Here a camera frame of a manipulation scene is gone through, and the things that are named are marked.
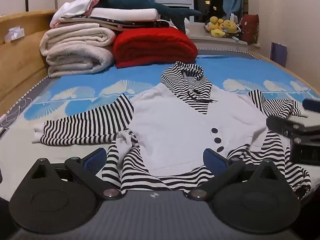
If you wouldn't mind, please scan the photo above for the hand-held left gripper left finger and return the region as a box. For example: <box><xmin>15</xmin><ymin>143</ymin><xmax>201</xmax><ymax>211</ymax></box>
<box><xmin>24</xmin><ymin>148</ymin><xmax>122</xmax><ymax>200</ymax></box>

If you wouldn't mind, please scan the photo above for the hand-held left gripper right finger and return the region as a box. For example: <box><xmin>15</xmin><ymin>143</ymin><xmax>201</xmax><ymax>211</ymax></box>
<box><xmin>187</xmin><ymin>148</ymin><xmax>284</xmax><ymax>201</ymax></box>

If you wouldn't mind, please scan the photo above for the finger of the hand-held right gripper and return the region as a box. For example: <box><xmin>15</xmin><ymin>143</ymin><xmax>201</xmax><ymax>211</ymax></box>
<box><xmin>302</xmin><ymin>99</ymin><xmax>320</xmax><ymax>111</ymax></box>
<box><xmin>266</xmin><ymin>116</ymin><xmax>320</xmax><ymax>138</ymax></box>

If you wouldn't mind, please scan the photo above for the white striped hooded top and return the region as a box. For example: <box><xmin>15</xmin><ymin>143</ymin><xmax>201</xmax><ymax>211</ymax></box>
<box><xmin>32</xmin><ymin>61</ymin><xmax>312</xmax><ymax>201</ymax></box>

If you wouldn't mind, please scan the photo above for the purple box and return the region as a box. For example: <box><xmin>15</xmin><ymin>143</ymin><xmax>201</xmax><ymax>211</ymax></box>
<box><xmin>270</xmin><ymin>42</ymin><xmax>288</xmax><ymax>68</ymax></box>

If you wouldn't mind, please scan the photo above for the blue patterned bed cover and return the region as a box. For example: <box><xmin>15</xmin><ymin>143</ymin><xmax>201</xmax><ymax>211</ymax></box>
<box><xmin>0</xmin><ymin>46</ymin><xmax>320</xmax><ymax>202</ymax></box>

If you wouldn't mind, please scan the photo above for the beige folded blanket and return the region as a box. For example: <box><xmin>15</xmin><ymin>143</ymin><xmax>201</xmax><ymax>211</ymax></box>
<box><xmin>39</xmin><ymin>23</ymin><xmax>117</xmax><ymax>78</ymax></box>

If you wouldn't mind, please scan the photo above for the yellow plush toy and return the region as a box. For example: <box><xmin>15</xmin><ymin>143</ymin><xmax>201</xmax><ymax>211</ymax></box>
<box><xmin>222</xmin><ymin>19</ymin><xmax>238</xmax><ymax>35</ymax></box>
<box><xmin>207</xmin><ymin>16</ymin><xmax>226</xmax><ymax>38</ymax></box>

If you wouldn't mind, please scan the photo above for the red folded blanket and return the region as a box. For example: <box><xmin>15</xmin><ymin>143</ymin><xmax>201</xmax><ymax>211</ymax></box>
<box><xmin>112</xmin><ymin>27</ymin><xmax>198</xmax><ymax>69</ymax></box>

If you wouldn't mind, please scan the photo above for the dark dotted folded cloth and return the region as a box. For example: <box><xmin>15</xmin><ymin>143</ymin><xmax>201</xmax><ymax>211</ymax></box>
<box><xmin>59</xmin><ymin>16</ymin><xmax>172</xmax><ymax>32</ymax></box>

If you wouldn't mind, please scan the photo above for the white folded cloth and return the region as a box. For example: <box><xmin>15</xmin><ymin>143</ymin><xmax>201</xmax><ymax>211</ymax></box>
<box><xmin>60</xmin><ymin>7</ymin><xmax>159</xmax><ymax>23</ymax></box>

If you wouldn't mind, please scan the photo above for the clear tissue packet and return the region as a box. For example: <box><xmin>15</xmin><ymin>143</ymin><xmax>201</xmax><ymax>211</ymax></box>
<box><xmin>3</xmin><ymin>26</ymin><xmax>26</xmax><ymax>42</ymax></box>

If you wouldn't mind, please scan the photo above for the white pink cloth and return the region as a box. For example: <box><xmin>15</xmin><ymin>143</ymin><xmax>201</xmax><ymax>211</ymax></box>
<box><xmin>49</xmin><ymin>0</ymin><xmax>99</xmax><ymax>28</ymax></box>

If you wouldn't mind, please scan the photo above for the teal shark plush toy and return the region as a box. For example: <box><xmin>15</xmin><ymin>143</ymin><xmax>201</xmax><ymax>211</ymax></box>
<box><xmin>94</xmin><ymin>0</ymin><xmax>202</xmax><ymax>34</ymax></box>

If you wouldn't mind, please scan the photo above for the wooden bed frame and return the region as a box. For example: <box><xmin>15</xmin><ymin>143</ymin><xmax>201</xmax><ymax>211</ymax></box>
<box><xmin>0</xmin><ymin>9</ymin><xmax>320</xmax><ymax>120</ymax></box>

